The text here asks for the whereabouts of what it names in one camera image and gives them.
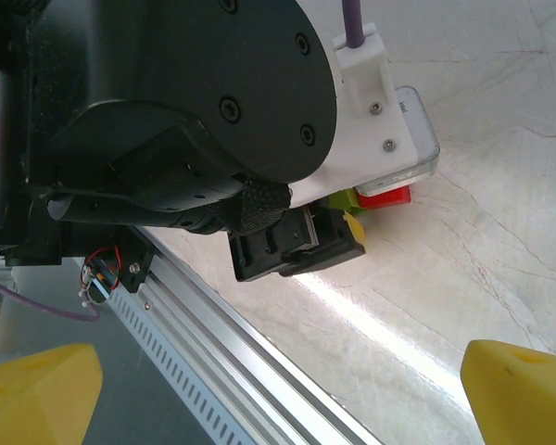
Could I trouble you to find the small red lego brick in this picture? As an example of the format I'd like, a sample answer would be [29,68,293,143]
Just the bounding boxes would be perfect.
[355,184,412,213]

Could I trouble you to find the black braided cable sleeve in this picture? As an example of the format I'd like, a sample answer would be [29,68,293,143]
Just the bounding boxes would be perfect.
[211,179,294,234]

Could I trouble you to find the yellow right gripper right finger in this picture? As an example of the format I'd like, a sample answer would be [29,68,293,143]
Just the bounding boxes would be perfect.
[461,339,556,445]

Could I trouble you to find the red and black wires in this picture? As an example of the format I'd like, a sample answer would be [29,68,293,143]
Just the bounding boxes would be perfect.
[76,244,122,311]

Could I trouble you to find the purple cable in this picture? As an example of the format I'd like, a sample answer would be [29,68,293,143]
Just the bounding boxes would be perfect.
[341,0,368,50]
[0,273,102,324]

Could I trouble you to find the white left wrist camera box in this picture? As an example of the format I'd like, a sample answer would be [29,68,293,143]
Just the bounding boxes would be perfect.
[286,22,442,208]

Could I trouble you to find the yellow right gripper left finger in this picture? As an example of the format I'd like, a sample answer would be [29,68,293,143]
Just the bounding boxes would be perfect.
[0,342,104,445]

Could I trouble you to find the black rail bracket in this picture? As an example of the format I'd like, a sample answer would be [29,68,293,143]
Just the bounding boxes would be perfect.
[114,226,158,294]

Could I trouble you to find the small green lego brick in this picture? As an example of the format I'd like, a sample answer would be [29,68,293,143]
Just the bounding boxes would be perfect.
[327,187,368,218]

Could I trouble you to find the aluminium rail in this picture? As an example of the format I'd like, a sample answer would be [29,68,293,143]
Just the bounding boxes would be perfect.
[105,226,386,445]

